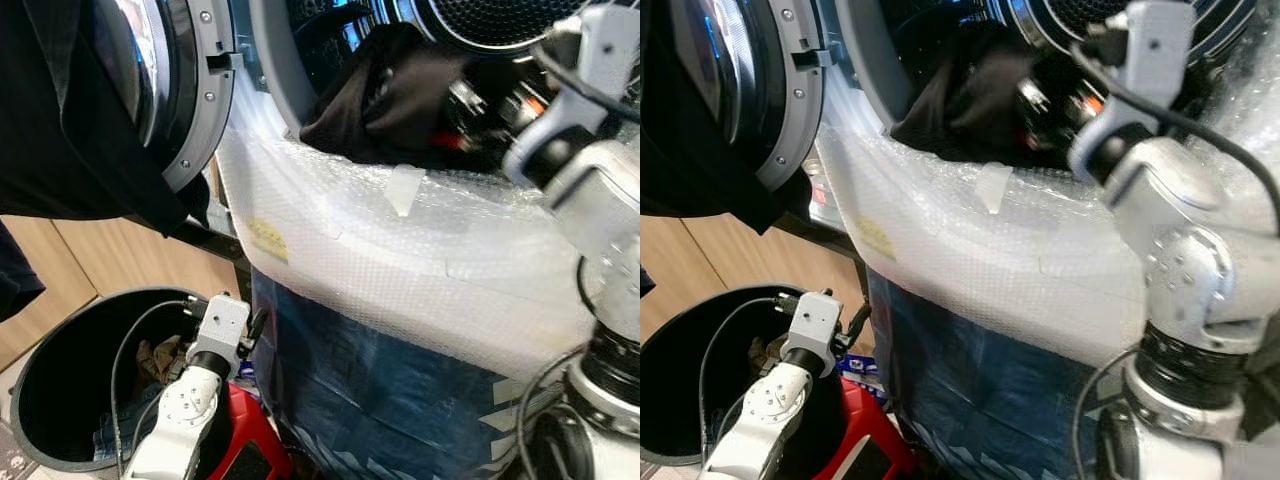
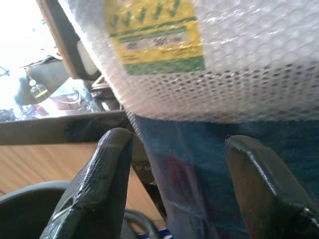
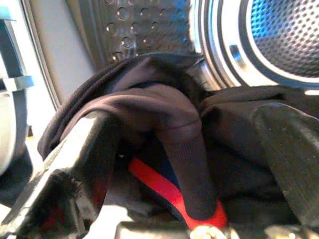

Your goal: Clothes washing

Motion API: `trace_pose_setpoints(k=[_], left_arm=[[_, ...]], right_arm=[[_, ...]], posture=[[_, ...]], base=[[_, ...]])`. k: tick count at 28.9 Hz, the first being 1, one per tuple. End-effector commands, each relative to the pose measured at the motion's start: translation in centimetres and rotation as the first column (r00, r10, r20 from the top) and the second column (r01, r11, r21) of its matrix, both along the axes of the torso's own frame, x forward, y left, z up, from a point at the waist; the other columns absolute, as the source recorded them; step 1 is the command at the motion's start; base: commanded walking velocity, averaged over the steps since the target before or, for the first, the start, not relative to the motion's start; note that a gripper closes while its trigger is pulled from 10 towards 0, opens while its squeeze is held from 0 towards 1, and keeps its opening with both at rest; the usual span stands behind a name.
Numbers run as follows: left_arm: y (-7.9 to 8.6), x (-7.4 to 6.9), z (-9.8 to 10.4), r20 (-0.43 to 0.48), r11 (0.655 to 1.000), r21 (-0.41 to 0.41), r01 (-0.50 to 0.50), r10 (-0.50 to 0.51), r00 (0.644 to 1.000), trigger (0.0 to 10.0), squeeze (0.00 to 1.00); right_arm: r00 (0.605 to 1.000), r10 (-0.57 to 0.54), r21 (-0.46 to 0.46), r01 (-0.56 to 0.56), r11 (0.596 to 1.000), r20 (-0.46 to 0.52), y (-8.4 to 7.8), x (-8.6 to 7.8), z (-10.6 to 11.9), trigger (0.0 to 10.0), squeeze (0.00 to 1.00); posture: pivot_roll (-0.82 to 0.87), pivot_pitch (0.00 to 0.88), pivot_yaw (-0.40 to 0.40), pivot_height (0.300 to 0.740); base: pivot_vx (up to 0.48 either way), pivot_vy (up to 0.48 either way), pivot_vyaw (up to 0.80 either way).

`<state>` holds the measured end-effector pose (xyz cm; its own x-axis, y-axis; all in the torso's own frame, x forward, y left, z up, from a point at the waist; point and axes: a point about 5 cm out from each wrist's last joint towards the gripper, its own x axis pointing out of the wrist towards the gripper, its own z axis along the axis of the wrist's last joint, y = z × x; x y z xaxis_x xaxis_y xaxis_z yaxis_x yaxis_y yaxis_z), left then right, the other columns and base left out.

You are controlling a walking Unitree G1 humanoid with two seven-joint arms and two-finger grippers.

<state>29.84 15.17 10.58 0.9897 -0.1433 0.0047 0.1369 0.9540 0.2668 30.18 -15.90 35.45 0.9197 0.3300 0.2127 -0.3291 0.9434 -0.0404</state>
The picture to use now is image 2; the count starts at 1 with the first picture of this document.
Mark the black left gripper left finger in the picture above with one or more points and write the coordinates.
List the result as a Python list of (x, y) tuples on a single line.
[(99, 184)]

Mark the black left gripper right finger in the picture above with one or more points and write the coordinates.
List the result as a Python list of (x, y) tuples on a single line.
[(259, 189)]

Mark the bubble-wrapped washing machine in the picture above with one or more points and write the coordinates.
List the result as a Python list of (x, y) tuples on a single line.
[(249, 74)]

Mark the dark-framed wooden cabinet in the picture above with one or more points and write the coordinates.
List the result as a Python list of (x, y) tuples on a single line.
[(37, 164)]

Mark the black round plastic bucket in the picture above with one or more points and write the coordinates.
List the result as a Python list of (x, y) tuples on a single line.
[(25, 214)]

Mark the small clear bottle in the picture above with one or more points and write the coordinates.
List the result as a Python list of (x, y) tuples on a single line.
[(38, 92)]

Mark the grey bag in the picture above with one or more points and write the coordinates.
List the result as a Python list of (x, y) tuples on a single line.
[(56, 74)]

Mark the brown wooden chair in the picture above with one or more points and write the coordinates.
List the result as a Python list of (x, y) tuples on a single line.
[(59, 44)]

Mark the yellow and green label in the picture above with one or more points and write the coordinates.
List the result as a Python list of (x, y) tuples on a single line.
[(154, 49)]

